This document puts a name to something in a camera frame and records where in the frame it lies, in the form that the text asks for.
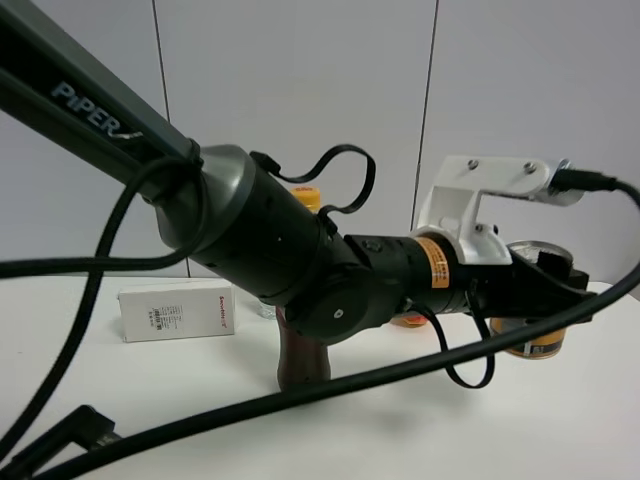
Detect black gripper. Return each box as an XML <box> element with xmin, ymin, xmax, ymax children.
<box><xmin>454</xmin><ymin>252</ymin><xmax>595</xmax><ymax>321</ymax></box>

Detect cola bottle yellow cap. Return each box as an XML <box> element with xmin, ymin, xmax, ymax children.
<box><xmin>275</xmin><ymin>185</ymin><xmax>333</xmax><ymax>394</ymax></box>

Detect clear water bottle green label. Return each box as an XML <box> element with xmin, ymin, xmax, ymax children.
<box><xmin>258</xmin><ymin>301</ymin><xmax>276</xmax><ymax>320</ymax></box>

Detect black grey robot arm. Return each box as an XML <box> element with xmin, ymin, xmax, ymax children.
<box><xmin>1</xmin><ymin>1</ymin><xmax>591</xmax><ymax>344</ymax></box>

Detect red blue glitter ball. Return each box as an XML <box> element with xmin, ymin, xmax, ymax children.
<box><xmin>391</xmin><ymin>315</ymin><xmax>428</xmax><ymax>328</ymax></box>

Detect black object bottom left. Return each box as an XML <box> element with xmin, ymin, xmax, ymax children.
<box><xmin>1</xmin><ymin>405</ymin><xmax>121</xmax><ymax>479</ymax></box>

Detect thick black usb cable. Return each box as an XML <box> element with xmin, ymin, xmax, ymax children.
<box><xmin>0</xmin><ymin>169</ymin><xmax>640</xmax><ymax>480</ymax></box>

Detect white cardboard box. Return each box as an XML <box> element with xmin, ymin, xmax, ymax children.
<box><xmin>118</xmin><ymin>279</ymin><xmax>235</xmax><ymax>343</ymax></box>

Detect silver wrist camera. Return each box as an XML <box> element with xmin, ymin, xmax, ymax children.
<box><xmin>529</xmin><ymin>159</ymin><xmax>585</xmax><ymax>207</ymax></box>

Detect gold drink can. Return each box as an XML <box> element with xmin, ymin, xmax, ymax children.
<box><xmin>489</xmin><ymin>240</ymin><xmax>573</xmax><ymax>360</ymax></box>

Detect flat black ribbon cable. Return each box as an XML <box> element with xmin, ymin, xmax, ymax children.
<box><xmin>249</xmin><ymin>143</ymin><xmax>377</xmax><ymax>231</ymax></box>

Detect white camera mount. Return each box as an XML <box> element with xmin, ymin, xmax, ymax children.
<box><xmin>411</xmin><ymin>155</ymin><xmax>557</xmax><ymax>266</ymax></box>

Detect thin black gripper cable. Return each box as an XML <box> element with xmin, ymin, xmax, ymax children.
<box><xmin>399</xmin><ymin>279</ymin><xmax>497</xmax><ymax>390</ymax></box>

